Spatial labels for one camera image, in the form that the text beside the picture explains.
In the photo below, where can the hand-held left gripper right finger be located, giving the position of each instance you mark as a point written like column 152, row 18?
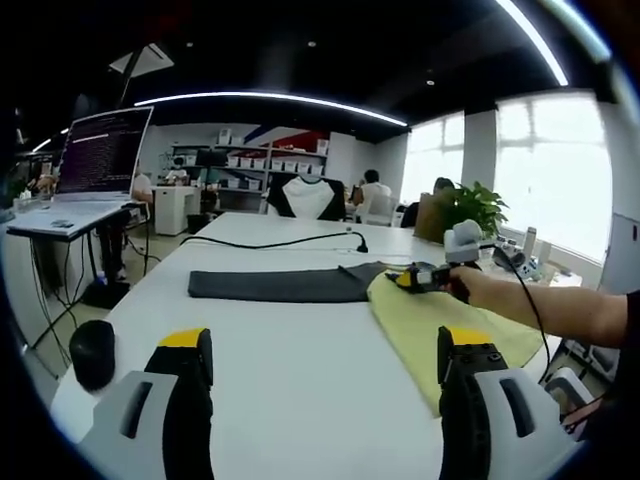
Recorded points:
column 500, row 415

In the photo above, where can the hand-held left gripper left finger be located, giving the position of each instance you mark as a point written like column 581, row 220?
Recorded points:
column 150, row 415

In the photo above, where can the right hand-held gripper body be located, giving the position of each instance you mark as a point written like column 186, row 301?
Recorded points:
column 462, row 240

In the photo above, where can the person's right hand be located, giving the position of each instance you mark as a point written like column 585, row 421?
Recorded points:
column 467, row 285

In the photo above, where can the green potted plant white pot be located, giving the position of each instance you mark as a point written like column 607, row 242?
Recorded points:
column 475, row 205

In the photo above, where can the brown paper bag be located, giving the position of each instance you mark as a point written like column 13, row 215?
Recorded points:
column 427, row 220

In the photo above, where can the white office chair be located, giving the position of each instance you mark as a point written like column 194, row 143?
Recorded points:
column 565, row 385
column 382, row 212

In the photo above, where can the bright window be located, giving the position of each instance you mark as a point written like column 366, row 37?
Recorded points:
column 435, row 170
column 550, row 175

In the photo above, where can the white hand controller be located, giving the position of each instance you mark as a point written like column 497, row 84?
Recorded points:
column 531, row 272

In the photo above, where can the short white bottle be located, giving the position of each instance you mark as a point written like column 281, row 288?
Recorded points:
column 545, row 255

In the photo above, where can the black rounded device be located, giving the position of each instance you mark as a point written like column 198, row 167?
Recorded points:
column 92, row 350

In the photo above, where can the white and black raglan shirt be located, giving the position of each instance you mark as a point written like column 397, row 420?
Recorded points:
column 305, row 197

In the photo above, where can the person's black shirt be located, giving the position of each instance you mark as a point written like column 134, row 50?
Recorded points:
column 632, row 320

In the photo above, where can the shelf with white bins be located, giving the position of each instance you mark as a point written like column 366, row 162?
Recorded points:
column 280, row 165

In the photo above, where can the curved ceiling light strip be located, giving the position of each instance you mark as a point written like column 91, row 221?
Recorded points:
column 561, row 75

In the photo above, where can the white low cabinet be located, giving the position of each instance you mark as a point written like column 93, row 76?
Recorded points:
column 172, row 210

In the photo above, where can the black monitor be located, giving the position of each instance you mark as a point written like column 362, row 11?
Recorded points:
column 210, row 157

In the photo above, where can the straight ceiling light strip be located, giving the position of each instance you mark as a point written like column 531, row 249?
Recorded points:
column 225, row 93

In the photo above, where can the white laptop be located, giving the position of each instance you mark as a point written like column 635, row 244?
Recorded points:
column 105, row 150

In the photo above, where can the white ceiling air conditioner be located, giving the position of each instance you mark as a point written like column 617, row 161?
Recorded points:
column 150, row 57

